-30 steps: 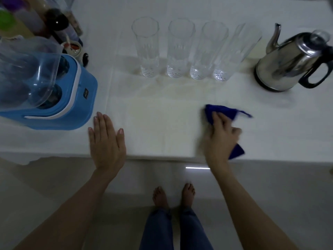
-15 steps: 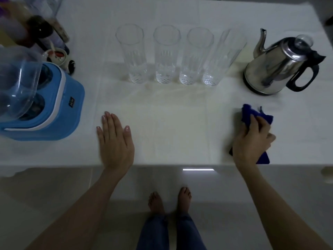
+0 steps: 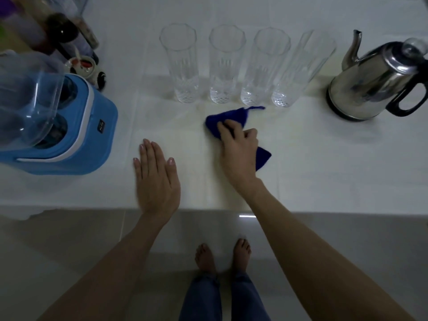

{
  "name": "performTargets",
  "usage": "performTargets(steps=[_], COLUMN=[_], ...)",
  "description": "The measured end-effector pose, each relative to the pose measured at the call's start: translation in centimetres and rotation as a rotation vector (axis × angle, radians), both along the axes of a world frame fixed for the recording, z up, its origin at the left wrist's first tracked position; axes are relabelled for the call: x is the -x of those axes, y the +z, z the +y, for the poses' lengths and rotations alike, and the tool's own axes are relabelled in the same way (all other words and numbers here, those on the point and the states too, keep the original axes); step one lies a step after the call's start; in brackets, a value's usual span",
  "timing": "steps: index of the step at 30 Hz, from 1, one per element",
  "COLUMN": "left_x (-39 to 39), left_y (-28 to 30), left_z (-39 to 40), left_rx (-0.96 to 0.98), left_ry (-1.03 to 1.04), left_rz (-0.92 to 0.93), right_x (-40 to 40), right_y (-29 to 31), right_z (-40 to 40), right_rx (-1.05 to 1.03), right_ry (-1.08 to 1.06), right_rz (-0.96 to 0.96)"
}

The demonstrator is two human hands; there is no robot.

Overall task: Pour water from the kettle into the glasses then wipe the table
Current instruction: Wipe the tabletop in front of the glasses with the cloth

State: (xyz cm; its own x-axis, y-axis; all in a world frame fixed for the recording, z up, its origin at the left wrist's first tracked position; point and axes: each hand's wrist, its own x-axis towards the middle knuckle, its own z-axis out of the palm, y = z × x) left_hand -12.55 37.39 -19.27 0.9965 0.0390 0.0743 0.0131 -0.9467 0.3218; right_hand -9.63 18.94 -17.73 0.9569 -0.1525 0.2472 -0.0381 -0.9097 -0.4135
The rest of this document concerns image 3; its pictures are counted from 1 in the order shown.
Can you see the person's left little finger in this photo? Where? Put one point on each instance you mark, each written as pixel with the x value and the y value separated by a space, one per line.
pixel 137 172

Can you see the person's left hand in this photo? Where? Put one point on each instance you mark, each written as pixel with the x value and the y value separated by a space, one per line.
pixel 157 187

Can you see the person's left thumb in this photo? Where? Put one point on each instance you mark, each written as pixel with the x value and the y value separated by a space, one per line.
pixel 174 175

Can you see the white tablecloth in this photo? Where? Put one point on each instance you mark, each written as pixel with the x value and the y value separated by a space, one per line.
pixel 334 163

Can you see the purple object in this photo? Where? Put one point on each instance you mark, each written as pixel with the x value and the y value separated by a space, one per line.
pixel 7 1

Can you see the stainless steel kettle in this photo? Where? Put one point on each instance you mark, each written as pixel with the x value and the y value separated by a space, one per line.
pixel 364 86

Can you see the pale pink bottle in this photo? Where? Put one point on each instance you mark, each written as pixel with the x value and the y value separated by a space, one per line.
pixel 23 30

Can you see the bottle with grey label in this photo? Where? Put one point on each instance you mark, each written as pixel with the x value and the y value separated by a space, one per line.
pixel 87 35

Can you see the clear plastic lid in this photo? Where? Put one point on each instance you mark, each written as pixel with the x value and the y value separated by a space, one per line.
pixel 26 96

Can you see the small panda figurine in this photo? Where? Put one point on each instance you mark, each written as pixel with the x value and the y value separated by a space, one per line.
pixel 82 66

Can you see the person's left middle finger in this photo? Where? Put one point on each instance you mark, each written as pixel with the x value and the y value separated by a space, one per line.
pixel 150 160

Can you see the person's right foot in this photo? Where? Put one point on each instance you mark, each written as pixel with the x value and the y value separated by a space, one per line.
pixel 241 255

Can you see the blue plastic appliance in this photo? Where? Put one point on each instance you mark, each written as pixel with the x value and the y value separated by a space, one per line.
pixel 83 140

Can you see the person's right fingers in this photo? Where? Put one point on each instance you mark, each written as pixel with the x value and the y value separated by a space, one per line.
pixel 230 130

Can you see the black and white small container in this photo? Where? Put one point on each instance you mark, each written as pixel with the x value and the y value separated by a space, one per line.
pixel 101 80

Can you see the person's foot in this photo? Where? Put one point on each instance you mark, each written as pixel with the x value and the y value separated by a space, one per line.
pixel 204 259
pixel 241 255

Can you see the person's right forearm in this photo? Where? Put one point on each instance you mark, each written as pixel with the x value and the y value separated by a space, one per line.
pixel 311 257

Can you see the person's left foot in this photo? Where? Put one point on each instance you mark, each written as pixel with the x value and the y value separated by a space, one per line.
pixel 204 259

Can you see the person's right hand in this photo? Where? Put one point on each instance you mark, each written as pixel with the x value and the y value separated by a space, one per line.
pixel 239 157

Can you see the blue jeans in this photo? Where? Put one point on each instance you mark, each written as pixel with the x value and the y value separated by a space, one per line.
pixel 204 300

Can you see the person's left forearm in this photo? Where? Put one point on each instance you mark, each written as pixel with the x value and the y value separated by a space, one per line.
pixel 113 267

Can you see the blue cloth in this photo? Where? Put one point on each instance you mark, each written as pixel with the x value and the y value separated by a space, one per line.
pixel 230 115

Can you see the tall clear drinking glass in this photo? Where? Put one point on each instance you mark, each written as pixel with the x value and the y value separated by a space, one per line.
pixel 224 70
pixel 297 76
pixel 262 73
pixel 182 70

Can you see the dark glass bottle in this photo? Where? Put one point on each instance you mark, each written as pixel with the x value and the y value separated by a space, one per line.
pixel 62 28

